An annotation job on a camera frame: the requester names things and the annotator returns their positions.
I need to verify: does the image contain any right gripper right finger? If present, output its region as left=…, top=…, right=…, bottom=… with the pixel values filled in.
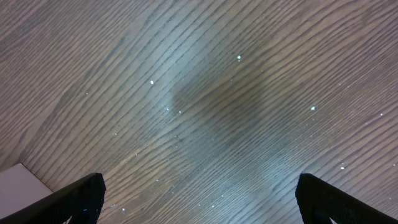
left=295, top=173, right=397, bottom=224

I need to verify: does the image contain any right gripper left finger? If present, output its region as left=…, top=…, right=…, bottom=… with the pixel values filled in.
left=1, top=172, right=106, bottom=224

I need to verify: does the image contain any white open cardboard box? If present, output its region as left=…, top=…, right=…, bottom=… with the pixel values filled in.
left=0, top=163, right=53, bottom=218

